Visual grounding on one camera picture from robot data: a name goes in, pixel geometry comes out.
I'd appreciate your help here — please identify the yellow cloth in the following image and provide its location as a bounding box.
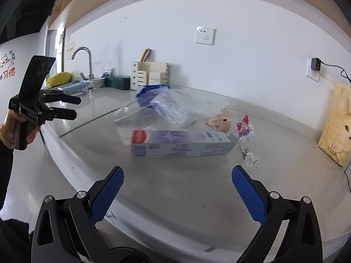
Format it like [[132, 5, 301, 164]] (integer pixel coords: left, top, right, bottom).
[[46, 72, 72, 87]]

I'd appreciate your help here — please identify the person's dark clothing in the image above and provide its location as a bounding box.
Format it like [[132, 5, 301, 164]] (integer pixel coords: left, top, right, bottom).
[[0, 216, 35, 263]]

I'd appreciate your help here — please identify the person's left forearm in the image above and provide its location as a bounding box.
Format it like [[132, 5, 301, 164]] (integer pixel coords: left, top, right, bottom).
[[0, 140, 15, 214]]

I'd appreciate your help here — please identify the white socket plate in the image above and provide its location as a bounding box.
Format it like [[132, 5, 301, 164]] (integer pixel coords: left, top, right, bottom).
[[306, 58, 321, 82]]

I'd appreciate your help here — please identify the small wooden block piece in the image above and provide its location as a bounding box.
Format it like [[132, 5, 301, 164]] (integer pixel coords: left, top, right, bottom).
[[205, 114, 232, 132]]

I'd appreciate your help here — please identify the red blue printed wrapper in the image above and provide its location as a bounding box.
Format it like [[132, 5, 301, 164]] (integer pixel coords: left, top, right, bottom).
[[236, 114, 259, 168]]

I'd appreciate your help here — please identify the clear plastic bag blue print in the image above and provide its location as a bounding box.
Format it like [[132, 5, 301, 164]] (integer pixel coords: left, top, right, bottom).
[[113, 84, 206, 145]]

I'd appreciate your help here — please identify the white purple toothpaste box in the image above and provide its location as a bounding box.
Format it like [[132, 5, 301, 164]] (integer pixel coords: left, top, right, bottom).
[[132, 130, 232, 159]]

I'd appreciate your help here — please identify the blue white long box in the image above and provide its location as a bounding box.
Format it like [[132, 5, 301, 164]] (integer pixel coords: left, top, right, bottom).
[[56, 81, 90, 95]]

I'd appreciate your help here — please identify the white wall socket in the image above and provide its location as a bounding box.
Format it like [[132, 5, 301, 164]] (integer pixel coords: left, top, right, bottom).
[[195, 27, 216, 46]]

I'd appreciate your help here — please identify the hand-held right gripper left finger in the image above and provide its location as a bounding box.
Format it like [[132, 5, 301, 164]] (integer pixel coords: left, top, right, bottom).
[[31, 166, 124, 263]]

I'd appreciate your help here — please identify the brown paper bag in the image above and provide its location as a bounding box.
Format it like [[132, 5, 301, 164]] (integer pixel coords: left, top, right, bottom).
[[317, 81, 351, 167]]

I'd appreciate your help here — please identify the white wall notice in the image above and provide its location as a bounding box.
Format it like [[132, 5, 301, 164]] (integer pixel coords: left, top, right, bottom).
[[66, 41, 76, 60]]

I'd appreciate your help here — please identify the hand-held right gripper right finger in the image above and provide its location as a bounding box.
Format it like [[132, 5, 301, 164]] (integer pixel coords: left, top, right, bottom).
[[232, 165, 323, 263]]

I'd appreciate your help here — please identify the chrome faucet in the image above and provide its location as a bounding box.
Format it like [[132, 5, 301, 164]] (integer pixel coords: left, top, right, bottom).
[[72, 46, 95, 80]]

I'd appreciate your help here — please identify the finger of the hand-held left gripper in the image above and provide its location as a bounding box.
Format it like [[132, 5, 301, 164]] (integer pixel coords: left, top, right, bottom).
[[37, 103, 77, 121], [38, 89, 81, 105]]

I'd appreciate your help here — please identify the green storage box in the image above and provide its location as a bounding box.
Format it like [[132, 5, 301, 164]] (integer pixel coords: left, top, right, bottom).
[[105, 75, 131, 91]]

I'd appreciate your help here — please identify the metal bowl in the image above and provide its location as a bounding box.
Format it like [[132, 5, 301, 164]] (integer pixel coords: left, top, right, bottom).
[[88, 77, 106, 89]]

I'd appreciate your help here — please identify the dark round container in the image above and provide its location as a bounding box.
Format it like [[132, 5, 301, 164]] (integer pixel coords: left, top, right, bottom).
[[110, 248, 152, 263]]

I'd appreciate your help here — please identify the grey window panel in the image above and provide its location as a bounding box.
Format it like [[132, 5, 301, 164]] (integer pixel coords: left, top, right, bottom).
[[45, 29, 66, 74]]

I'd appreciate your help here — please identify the wooden wall cabinet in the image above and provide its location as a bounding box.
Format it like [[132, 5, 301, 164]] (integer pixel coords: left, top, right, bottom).
[[48, 0, 340, 30]]

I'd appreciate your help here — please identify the person's left hand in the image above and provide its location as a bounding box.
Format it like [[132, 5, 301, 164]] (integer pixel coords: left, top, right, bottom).
[[0, 110, 41, 150]]

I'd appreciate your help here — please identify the cream slotted organizer rack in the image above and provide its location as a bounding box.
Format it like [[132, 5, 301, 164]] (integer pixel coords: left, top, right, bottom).
[[130, 62, 170, 91]]

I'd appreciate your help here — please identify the beige wristband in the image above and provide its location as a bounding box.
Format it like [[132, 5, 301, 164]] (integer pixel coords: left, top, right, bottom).
[[0, 124, 15, 149]]

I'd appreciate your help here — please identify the red wall sticker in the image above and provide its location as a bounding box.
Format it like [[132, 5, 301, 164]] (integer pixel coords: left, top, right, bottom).
[[0, 50, 16, 80]]

